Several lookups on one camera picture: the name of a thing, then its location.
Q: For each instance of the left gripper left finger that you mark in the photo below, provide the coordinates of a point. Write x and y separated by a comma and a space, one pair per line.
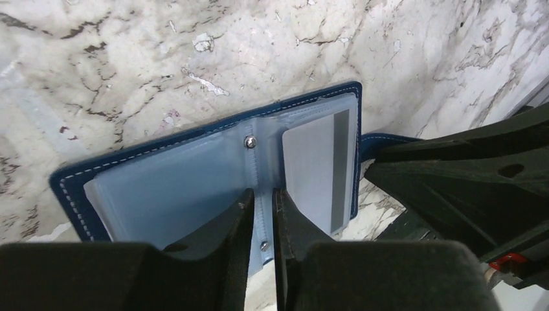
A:
206, 270

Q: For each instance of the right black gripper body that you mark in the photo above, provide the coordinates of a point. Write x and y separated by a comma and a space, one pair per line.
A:
486, 188

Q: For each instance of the silver striped credit card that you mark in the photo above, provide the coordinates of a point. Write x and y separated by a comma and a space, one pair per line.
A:
318, 164

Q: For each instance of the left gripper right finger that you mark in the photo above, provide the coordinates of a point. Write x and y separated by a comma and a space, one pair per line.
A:
315, 272

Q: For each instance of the blue leather card holder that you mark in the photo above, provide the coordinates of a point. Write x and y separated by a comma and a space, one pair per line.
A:
163, 190

